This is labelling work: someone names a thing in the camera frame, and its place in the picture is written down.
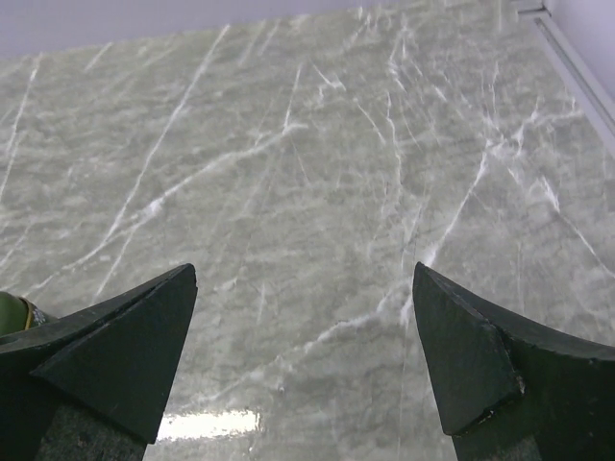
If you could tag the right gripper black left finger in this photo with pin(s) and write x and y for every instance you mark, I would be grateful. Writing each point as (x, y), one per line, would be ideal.
(94, 384)

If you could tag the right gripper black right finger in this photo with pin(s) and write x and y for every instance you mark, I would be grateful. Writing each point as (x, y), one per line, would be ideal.
(509, 388)

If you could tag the green cookie tin box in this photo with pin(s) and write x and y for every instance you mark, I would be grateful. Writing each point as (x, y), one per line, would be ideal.
(19, 314)

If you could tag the aluminium right side rail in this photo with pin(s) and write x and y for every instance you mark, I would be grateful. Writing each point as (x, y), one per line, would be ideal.
(578, 37)

